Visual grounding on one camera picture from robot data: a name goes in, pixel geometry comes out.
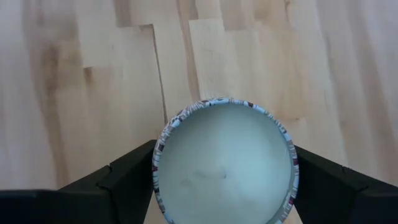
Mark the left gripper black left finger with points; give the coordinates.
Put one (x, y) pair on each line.
(77, 205)

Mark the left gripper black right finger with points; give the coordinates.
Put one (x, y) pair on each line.
(348, 202)

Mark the multicolour patterned candle tin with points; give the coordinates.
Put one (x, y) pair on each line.
(224, 161)

